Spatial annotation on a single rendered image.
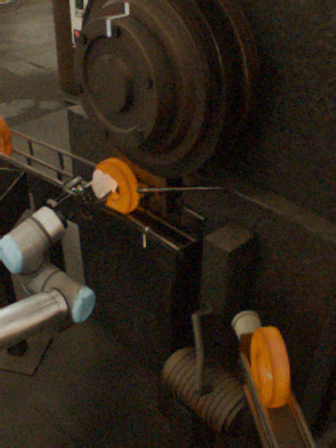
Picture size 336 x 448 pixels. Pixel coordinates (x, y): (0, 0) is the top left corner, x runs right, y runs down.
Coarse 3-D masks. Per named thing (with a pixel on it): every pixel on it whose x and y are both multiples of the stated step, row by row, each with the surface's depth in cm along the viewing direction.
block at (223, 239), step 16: (208, 240) 118; (224, 240) 118; (240, 240) 118; (208, 256) 120; (224, 256) 116; (240, 256) 118; (208, 272) 122; (224, 272) 118; (240, 272) 122; (208, 288) 125; (224, 288) 121; (240, 288) 125; (208, 304) 127; (224, 304) 124; (240, 304) 129; (208, 320) 130; (224, 320) 127
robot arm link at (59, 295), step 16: (48, 288) 129; (64, 288) 130; (80, 288) 132; (16, 304) 120; (32, 304) 121; (48, 304) 124; (64, 304) 127; (80, 304) 129; (0, 320) 113; (16, 320) 116; (32, 320) 119; (48, 320) 123; (64, 320) 129; (80, 320) 133; (0, 336) 111; (16, 336) 115
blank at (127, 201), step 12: (96, 168) 147; (108, 168) 143; (120, 168) 141; (120, 180) 142; (132, 180) 141; (120, 192) 144; (132, 192) 141; (108, 204) 150; (120, 204) 146; (132, 204) 143
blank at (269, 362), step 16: (256, 336) 102; (272, 336) 96; (256, 352) 103; (272, 352) 94; (256, 368) 103; (272, 368) 93; (288, 368) 93; (256, 384) 103; (272, 384) 93; (288, 384) 93; (272, 400) 94
